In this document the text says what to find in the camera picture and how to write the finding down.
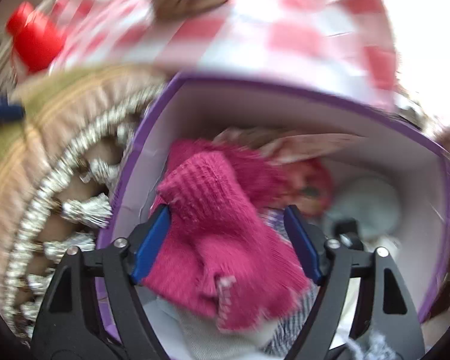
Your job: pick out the salmon pink cloth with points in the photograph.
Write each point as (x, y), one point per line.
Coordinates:
(308, 185)

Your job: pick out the purple cardboard box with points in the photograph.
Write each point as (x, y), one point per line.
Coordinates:
(194, 107)

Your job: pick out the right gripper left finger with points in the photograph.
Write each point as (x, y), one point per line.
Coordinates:
(91, 309)

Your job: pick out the red thermos jug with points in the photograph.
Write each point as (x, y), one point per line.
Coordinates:
(36, 39)

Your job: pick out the red white checkered tablecloth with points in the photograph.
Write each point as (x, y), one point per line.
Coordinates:
(341, 46)

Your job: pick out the black elastic band roll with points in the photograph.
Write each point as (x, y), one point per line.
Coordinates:
(347, 232)

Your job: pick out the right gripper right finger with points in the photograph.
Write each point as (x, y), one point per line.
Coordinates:
(363, 309)

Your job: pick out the striped velvet cushion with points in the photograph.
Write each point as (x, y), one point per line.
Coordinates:
(59, 166)

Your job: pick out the light blue towel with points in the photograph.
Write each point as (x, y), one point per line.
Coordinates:
(370, 201)

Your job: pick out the magenta knit glove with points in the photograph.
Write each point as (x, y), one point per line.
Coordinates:
(261, 181)
(219, 260)

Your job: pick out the floral white bow scrunchie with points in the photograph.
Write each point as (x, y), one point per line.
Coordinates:
(280, 146)

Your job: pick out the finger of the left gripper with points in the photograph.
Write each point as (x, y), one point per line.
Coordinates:
(10, 112)

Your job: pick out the grey drawstring pouch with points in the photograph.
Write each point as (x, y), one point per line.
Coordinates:
(186, 336)

